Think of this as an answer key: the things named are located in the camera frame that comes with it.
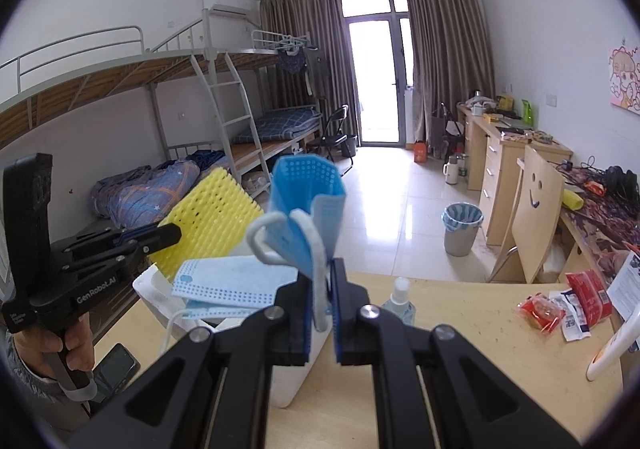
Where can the metal bunk bed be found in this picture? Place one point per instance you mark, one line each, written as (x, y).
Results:
(100, 79)
(270, 49)

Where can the glass balcony door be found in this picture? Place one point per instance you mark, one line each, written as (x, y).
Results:
(375, 69)

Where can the grey trash bin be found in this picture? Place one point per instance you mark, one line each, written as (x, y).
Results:
(460, 239)

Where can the blue checked mattress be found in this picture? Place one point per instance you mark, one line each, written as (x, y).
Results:
(280, 124)

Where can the yellow foam net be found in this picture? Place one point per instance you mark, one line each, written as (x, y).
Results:
(210, 219)

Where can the red snack packet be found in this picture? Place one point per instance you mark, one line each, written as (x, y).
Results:
(587, 291)
(540, 311)

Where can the person's left hand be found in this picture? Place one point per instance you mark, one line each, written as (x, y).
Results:
(80, 344)

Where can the metal bed ladder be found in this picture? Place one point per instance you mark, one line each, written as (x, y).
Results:
(230, 124)

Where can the white wall switch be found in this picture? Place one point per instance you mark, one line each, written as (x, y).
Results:
(552, 100)

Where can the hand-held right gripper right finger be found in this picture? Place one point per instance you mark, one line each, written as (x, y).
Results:
(336, 324)

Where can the white snack packet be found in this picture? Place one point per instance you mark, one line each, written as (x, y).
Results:
(575, 326)

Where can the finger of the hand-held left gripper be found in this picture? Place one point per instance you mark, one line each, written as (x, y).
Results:
(160, 235)
(132, 233)

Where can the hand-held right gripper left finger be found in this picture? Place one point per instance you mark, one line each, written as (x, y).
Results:
(309, 329)

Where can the green bag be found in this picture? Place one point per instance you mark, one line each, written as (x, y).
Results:
(527, 111)

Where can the brown curtain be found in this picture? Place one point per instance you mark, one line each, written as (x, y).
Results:
(295, 29)
(445, 54)

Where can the wooden chair with smiley face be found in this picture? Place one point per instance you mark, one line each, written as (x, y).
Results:
(535, 209)

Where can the blue patterned quilt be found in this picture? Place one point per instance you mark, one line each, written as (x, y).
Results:
(145, 194)

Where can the white thermos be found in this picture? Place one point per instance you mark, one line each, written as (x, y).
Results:
(452, 171)

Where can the black folding chair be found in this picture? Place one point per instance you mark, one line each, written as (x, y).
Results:
(332, 134)

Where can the orange bag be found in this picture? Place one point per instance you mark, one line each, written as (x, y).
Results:
(420, 151)

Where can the yellow foam roll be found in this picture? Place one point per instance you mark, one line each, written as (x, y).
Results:
(572, 199)

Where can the printed paper sheet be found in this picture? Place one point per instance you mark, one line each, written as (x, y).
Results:
(627, 284)

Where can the wooden desk with drawers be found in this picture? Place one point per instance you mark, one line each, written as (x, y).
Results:
(500, 179)

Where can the black smartphone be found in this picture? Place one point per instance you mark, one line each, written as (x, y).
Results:
(117, 369)

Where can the cartoon wall poster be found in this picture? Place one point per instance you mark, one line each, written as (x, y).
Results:
(625, 79)

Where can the clear spray bottle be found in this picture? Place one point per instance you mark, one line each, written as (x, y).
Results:
(400, 309)

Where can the white air conditioner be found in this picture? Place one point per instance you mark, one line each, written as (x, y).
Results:
(227, 4)

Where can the white foam box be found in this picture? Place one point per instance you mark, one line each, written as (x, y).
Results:
(295, 379)

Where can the black headphones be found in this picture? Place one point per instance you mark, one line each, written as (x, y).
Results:
(620, 184)

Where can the black folding cart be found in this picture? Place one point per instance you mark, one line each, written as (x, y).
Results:
(447, 129)

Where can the blue face mask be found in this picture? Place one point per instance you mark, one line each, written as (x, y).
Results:
(300, 189)
(225, 281)

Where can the patterned tablecloth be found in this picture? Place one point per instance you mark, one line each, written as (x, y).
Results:
(600, 224)

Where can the hanging dark clothes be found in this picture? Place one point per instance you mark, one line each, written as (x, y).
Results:
(295, 64)

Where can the white lotion pump bottle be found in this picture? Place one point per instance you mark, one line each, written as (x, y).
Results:
(615, 344)

